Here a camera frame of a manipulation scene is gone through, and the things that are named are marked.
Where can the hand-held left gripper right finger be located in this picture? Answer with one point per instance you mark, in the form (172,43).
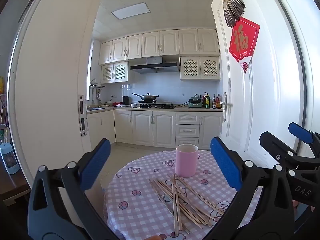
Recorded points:
(225,165)

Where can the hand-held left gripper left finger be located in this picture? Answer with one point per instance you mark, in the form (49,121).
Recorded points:
(96,165)

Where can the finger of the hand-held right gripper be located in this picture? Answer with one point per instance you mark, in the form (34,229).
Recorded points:
(272,142)
(300,131)

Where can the pink cup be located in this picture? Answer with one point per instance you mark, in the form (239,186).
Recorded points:
(186,162)

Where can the set of wooden chopsticks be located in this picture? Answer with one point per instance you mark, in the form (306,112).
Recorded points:
(178,200)

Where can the hanging kitchen utensils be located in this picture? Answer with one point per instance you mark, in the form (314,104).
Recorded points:
(97,95)

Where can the person's right hand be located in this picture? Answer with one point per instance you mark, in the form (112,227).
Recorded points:
(295,205)

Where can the white panel door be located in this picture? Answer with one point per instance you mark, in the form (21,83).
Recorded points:
(265,105)

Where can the metal door lock plate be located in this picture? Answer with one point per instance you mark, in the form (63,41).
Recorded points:
(83,115)

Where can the pink checked tablecloth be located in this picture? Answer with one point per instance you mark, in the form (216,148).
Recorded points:
(135,205)

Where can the steel sink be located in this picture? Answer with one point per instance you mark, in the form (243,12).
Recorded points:
(95,108)

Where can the black soy sauce bottle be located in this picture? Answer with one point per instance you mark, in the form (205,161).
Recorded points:
(214,102)

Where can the red container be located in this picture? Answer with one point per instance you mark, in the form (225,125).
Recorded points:
(117,103)

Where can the green bottle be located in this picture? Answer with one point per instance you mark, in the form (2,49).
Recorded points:
(207,102)

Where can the cream lower kitchen cabinets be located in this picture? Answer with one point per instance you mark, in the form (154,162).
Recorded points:
(150,127)

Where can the dark sauce bottle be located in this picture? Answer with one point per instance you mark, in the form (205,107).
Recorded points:
(204,100)

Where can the green electric cooker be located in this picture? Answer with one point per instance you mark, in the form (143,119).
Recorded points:
(195,103)

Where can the black kettle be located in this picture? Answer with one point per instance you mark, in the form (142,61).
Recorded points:
(125,100)

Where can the gas stove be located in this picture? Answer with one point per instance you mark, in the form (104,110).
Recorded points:
(155,105)

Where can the steel wok with lid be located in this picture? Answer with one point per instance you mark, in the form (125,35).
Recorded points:
(147,97)

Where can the dark wooden cabinet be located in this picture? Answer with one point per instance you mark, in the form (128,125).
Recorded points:
(12,187)

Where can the light blue bottle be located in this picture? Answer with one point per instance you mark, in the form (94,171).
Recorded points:
(9,158)

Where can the narrow lattice door cabinet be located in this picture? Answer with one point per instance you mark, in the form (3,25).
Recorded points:
(113,73)

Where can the white sliding door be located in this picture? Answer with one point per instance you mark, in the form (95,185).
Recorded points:
(50,80)

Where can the wide lattice door cabinet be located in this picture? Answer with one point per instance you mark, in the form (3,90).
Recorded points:
(200,68)

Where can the red paper door decoration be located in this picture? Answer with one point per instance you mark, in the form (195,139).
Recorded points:
(243,40)

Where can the range hood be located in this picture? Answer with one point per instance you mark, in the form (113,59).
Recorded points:
(155,66)

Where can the brown feather fan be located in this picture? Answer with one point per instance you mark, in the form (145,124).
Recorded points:
(233,7)

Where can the ceiling light panel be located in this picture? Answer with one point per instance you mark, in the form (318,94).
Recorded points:
(129,10)

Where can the wall utensil rack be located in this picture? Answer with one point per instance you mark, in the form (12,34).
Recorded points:
(97,85)

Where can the cream upper wall cabinets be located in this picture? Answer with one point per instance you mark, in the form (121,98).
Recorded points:
(160,43)

